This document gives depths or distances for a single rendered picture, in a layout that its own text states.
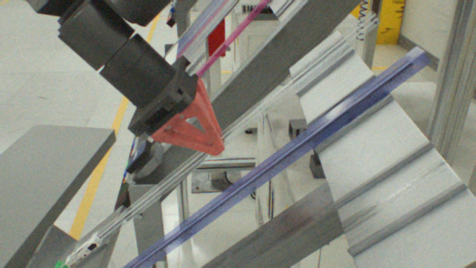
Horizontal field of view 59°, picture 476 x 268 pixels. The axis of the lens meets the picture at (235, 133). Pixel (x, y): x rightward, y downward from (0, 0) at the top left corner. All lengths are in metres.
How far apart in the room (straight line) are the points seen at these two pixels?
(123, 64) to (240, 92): 0.28
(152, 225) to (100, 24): 0.42
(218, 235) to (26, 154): 0.84
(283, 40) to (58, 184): 0.63
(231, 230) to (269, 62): 1.17
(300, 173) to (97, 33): 0.66
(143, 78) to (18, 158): 0.79
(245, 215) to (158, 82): 1.43
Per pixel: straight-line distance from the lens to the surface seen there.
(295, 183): 0.94
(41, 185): 1.05
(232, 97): 0.67
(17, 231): 0.94
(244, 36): 2.15
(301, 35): 0.65
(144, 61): 0.42
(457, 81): 0.72
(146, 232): 0.76
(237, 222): 1.78
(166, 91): 0.41
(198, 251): 1.67
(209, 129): 0.45
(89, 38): 0.42
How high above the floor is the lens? 1.16
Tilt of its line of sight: 29 degrees down
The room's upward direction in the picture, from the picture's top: straight up
